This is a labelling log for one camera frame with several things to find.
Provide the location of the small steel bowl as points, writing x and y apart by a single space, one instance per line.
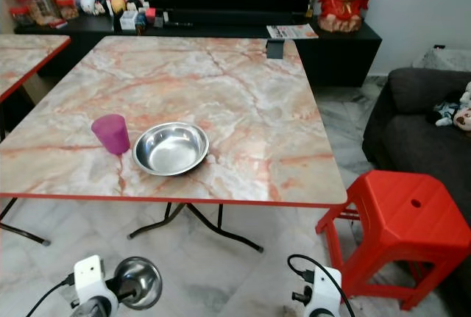
151 279

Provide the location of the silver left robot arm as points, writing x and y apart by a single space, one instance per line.
92 311

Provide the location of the red plastic stool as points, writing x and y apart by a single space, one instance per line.
397 214

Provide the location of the large steel bowl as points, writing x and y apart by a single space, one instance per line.
171 149

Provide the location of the purple plastic cup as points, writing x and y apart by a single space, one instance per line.
112 134

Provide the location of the dark fabric sofa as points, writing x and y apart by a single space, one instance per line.
405 140

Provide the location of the marble-top folding table red edge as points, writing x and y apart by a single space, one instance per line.
22 59
228 89

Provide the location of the black and white plush toy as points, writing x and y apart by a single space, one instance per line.
458 111

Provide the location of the small white box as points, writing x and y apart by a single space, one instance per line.
129 21

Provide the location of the small red-topped bottle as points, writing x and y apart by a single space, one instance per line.
150 17

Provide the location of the black and white figurine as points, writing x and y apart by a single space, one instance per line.
104 7

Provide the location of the dark round figurine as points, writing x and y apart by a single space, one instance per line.
134 4

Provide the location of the grey patterned cloth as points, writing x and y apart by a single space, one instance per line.
445 59

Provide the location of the yellow round figurine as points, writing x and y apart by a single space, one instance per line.
118 4

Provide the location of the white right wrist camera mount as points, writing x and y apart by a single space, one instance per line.
324 291

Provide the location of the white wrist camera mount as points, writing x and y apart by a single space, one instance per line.
324 291
90 273

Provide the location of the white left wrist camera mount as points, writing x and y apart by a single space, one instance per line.
90 273

